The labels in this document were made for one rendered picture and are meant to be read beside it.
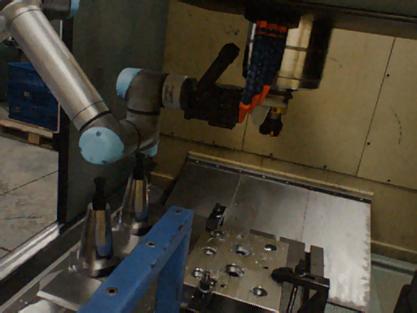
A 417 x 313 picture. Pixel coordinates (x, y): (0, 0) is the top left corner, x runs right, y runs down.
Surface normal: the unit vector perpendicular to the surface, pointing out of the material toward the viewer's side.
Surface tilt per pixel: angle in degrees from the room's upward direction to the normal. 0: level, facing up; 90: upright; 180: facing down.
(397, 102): 90
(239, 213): 22
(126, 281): 0
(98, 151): 90
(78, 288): 0
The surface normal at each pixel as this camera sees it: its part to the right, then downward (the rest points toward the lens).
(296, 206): 0.02, -0.75
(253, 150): -0.30, 0.26
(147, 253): 0.15, -0.94
